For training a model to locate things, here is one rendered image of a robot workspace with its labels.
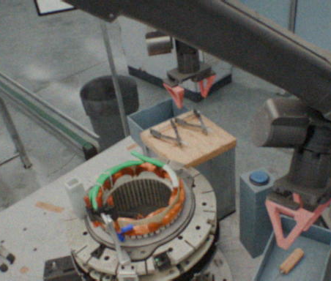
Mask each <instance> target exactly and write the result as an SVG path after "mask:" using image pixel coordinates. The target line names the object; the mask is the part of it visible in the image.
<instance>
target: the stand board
mask: <svg viewBox="0 0 331 281"><path fill-rule="evenodd" d="M192 114H193V110H192V111H188V112H187V113H186V114H183V115H181V116H178V117H177V118H178V119H183V118H185V117H186V116H189V115H192ZM200 115H201V114H200ZM201 118H202V121H203V123H204V125H209V129H212V130H214V132H212V131H207V132H208V135H206V133H205V132H204V133H202V134H201V135H199V133H198V129H196V128H192V127H189V126H186V127H184V126H182V125H177V126H176V127H177V129H178V135H179V137H180V138H182V140H183V141H185V142H187V143H188V145H187V144H185V143H183V142H182V143H181V146H182V147H181V148H180V146H175V147H173V148H172V147H171V140H168V139H164V138H161V139H159V138H158V137H156V136H153V137H151V138H150V139H148V138H147V134H148V133H150V131H149V129H148V130H147V131H144V132H141V140H142V141H143V142H144V143H145V144H146V145H147V146H148V147H149V148H150V149H152V150H153V151H154V152H155V153H156V154H157V155H158V156H159V157H160V158H163V159H167V160H170V161H171V160H176V161H178V162H181V163H184V164H185V169H187V170H188V168H189V167H192V168H194V167H195V166H199V165H200V164H202V163H204V162H206V161H207V160H210V159H212V158H213V157H216V156H218V155H219V154H222V153H223V152H226V151H227V150H229V149H232V148H233V147H235V146H236V145H237V139H236V138H235V137H233V135H230V134H229V133H228V132H226V131H225V130H223V129H221V128H219V126H217V125H216V124H214V123H213V122H212V121H210V120H209V119H206V118H205V117H204V116H202V115H201ZM187 122H188V123H191V124H195V125H201V124H200V123H199V122H198V119H197V118H194V119H191V120H189V121H187ZM169 124H170V120H169V121H166V122H164V123H162V124H160V125H157V126H156V127H153V128H152V129H155V130H157V129H160V128H161V127H164V126H165V125H169ZM172 132H175V131H174V129H173V128H172V129H169V130H167V131H165V132H162V133H161V134H162V135H168V136H171V137H173V138H176V136H175V134H173V133H172Z"/></svg>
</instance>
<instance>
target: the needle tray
mask: <svg viewBox="0 0 331 281"><path fill-rule="evenodd" d="M279 217H280V223H281V227H282V234H283V238H284V239H286V238H287V236H288V235H289V234H290V233H291V232H292V230H293V228H295V225H297V221H296V220H295V219H294V218H290V217H287V216H285V215H282V214H280V216H279ZM296 248H300V249H301V250H302V251H303V252H304V255H303V256H302V257H301V258H300V259H299V261H298V262H297V263H296V264H295V265H294V267H292V269H291V270H289V273H288V274H280V272H279V271H280V270H279V266H281V265H282V263H283V262H284V261H285V260H286V259H287V258H288V257H289V256H290V254H292V253H293V251H295V250H296ZM330 253H331V230H328V229H324V228H321V227H319V226H317V225H310V227H309V228H308V229H307V230H306V231H302V232H301V233H300V234H299V236H298V237H297V238H296V239H295V240H294V241H293V242H292V244H291V245H290V246H289V248H288V249H287V250H285V249H283V248H282V247H280V246H278V243H277V240H276V237H275V230H273V232H272V234H271V236H270V239H269V241H268V244H267V246H266V248H265V250H264V253H263V255H262V256H261V260H260V262H259V264H258V267H257V269H256V271H255V273H254V276H253V278H252V280H251V281H274V280H275V281H324V275H325V273H326V270H327V264H328V261H329V259H330ZM279 274H280V275H279ZM278 275H279V276H278ZM277 276H278V277H277ZM276 277H277V278H276ZM275 278H276V279H275Z"/></svg>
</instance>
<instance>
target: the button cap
mask: <svg viewBox="0 0 331 281"><path fill-rule="evenodd" d="M251 180H252V181H254V183H257V184H264V183H266V182H267V180H268V175H267V173H265V172H263V171H255V172H253V173H252V174H251Z"/></svg>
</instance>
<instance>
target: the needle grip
mask: <svg viewBox="0 0 331 281"><path fill-rule="evenodd" d="M303 255H304V252H303V251H302V250H301V249H300V248H296V250H295V251H293V253H292V254H290V256H289V257H288V258H287V259H286V260H285V261H284V262H283V263H282V265H281V266H279V270H284V274H288V273H289V270H291V269H292V267H294V265H295V264H296V263H297V262H298V261H299V259H300V258H301V257H302V256H303Z"/></svg>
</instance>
